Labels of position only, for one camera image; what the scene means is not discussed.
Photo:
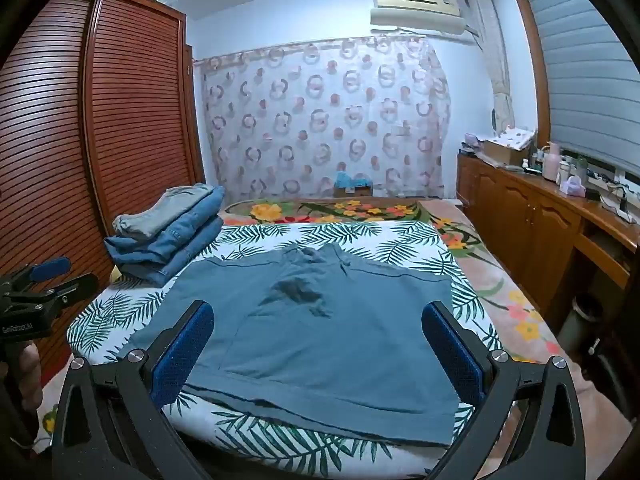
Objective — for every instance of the grey window blind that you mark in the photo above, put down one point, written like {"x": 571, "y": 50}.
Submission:
{"x": 590, "y": 85}

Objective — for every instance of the pink bottle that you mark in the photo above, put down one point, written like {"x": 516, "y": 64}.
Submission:
{"x": 552, "y": 162}

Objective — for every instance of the bed with leaf print sheet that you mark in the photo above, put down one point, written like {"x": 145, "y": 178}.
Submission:
{"x": 400, "y": 240}

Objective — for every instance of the white jar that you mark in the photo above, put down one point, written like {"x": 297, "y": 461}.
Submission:
{"x": 565, "y": 170}

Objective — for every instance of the small cardboard box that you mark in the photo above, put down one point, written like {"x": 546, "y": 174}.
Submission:
{"x": 352, "y": 191}

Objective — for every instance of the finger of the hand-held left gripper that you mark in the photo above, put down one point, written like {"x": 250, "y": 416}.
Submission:
{"x": 50, "y": 268}
{"x": 75, "y": 290}

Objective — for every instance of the blue-grey pants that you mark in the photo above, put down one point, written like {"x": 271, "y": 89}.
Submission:
{"x": 325, "y": 360}

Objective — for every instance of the folded blue jeans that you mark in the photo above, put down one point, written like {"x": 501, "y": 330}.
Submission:
{"x": 165, "y": 260}
{"x": 200, "y": 215}

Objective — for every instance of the white power strip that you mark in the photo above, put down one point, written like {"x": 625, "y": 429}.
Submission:
{"x": 607, "y": 178}

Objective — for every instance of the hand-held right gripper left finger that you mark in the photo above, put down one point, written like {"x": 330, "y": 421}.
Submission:
{"x": 182, "y": 360}

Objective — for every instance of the purple tissue box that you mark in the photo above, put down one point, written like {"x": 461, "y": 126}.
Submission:
{"x": 572, "y": 186}

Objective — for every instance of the tied beige curtain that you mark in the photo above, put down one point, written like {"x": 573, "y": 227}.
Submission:
{"x": 500, "y": 70}

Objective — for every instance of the dark trash can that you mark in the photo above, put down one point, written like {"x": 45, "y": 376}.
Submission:
{"x": 580, "y": 322}

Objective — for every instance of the white spotted cloth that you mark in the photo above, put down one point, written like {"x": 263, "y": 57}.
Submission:
{"x": 517, "y": 137}

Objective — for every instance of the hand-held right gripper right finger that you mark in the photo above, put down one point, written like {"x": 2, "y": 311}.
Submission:
{"x": 452, "y": 355}

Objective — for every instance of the folded beige pants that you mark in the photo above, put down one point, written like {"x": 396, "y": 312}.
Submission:
{"x": 160, "y": 210}

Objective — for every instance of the purple bag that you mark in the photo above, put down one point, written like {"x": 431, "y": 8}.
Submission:
{"x": 471, "y": 140}

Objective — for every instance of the white air conditioner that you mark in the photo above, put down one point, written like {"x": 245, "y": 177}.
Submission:
{"x": 415, "y": 2}

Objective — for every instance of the person's left hand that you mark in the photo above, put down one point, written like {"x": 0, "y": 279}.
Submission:
{"x": 30, "y": 375}

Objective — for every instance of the floral blanket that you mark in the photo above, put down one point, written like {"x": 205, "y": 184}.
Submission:
{"x": 350, "y": 210}

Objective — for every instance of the wooden slatted wardrobe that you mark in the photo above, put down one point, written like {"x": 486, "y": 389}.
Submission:
{"x": 130, "y": 110}

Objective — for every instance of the long wooden cabinet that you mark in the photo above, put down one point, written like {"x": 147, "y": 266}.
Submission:
{"x": 520, "y": 210}

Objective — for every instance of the wooden window frame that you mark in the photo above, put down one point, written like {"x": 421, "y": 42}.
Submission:
{"x": 532, "y": 60}

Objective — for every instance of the circle print curtain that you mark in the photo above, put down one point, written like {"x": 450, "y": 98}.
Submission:
{"x": 300, "y": 110}

